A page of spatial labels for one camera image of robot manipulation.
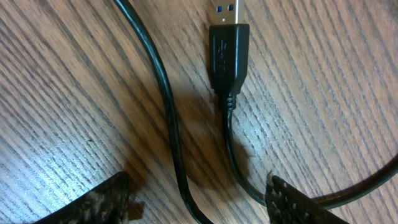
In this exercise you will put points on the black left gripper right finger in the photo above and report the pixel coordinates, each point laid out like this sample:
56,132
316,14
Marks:
285,204

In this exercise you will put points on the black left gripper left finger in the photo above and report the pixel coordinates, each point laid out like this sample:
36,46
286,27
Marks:
106,203

